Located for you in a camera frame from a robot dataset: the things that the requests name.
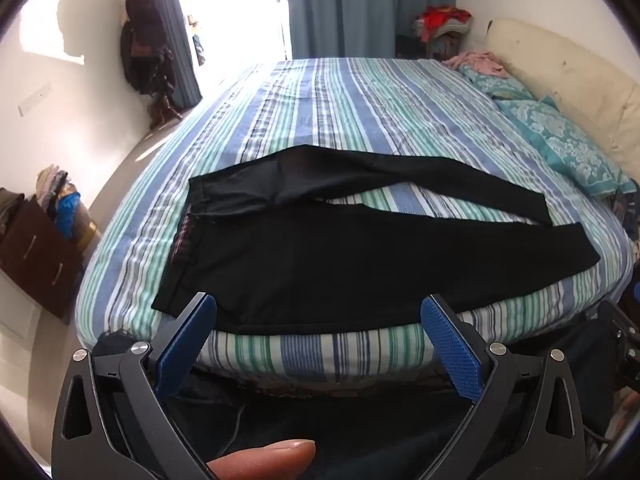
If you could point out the brown cabinet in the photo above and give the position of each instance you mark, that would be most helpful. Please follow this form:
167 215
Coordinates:
40 255

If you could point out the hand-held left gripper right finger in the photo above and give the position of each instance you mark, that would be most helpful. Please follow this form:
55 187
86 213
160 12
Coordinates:
450 350

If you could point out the coat rack with dark clothes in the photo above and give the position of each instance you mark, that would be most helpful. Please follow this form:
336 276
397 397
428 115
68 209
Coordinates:
145 35

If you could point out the bright window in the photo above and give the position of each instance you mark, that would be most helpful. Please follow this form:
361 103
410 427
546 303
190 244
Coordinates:
230 5

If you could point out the blue curtain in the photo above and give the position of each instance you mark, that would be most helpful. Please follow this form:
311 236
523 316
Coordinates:
165 25
370 5

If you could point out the large teal patterned pillow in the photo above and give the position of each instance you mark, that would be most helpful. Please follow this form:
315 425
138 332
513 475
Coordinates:
560 140

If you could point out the pink cloth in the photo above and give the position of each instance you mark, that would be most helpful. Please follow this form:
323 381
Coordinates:
475 61

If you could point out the striped bed sheet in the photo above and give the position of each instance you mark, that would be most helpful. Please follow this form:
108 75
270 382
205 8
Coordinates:
350 105

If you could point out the person's dark clothing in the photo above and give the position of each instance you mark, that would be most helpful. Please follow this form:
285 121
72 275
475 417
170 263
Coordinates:
350 425

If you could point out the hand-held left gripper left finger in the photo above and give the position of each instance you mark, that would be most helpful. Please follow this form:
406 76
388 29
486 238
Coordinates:
184 347

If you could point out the person's left hand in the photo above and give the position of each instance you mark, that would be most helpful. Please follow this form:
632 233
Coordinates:
265 457

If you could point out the small teal patterned pillow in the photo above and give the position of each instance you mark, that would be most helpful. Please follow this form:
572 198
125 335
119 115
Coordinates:
495 82

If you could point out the black pants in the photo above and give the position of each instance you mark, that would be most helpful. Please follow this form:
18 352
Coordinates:
325 260

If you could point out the cream padded headboard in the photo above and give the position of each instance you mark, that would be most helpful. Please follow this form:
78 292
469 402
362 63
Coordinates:
565 65

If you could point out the white wall switch panel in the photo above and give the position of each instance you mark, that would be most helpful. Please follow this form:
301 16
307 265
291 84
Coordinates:
35 97

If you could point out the pile of red clothes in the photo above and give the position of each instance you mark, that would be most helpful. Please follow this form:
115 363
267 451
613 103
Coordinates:
442 20

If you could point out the pile of colourful clothes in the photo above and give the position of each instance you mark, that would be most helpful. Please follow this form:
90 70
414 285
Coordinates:
57 195

